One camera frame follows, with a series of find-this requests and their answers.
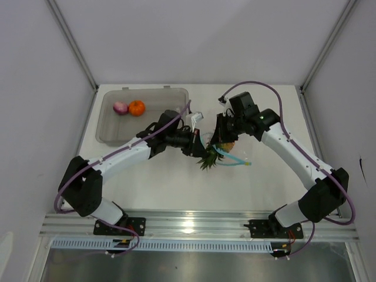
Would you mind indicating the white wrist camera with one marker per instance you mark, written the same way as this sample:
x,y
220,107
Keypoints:
x,y
192,119
227,108

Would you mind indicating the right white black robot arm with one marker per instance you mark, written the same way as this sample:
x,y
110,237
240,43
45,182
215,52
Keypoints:
x,y
326,187

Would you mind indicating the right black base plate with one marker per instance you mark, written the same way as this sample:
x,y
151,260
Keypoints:
x,y
267,229

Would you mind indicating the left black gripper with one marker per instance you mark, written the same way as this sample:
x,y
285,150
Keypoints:
x,y
194,145

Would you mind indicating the clear zip top bag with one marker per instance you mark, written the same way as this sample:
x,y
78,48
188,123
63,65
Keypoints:
x,y
229,159

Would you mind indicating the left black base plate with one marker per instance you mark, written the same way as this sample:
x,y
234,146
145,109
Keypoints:
x,y
137,224

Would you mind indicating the purple red onion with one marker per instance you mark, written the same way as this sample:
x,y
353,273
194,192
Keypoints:
x,y
120,108

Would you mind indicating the aluminium frame post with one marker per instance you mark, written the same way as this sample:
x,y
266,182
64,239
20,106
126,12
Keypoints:
x,y
329,43
71,41

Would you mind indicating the right aluminium frame post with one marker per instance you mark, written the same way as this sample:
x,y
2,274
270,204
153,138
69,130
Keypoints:
x,y
329,43

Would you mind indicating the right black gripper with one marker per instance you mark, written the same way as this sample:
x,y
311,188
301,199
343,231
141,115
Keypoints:
x,y
220,135

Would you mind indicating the small orange pumpkin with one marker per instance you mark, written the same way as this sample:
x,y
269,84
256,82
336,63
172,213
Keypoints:
x,y
136,108

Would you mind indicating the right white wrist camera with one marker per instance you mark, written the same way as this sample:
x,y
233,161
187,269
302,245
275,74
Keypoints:
x,y
227,108

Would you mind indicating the orange toy pineapple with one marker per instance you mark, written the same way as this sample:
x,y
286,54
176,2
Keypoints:
x,y
213,155

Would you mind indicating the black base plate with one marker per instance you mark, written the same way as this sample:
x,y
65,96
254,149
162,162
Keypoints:
x,y
137,224
267,229

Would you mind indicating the slotted white cable duct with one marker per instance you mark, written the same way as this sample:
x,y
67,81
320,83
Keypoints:
x,y
163,245

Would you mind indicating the clear grey plastic bin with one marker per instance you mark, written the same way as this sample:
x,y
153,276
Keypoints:
x,y
114,129

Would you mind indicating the aluminium mounting rail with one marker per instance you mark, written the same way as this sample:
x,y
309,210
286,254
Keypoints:
x,y
197,225

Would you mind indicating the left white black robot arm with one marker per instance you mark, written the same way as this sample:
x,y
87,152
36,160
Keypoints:
x,y
82,183

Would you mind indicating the left aluminium frame post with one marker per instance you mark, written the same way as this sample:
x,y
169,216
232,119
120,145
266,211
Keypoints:
x,y
71,41

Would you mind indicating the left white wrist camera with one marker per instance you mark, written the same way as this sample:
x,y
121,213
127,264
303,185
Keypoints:
x,y
192,119

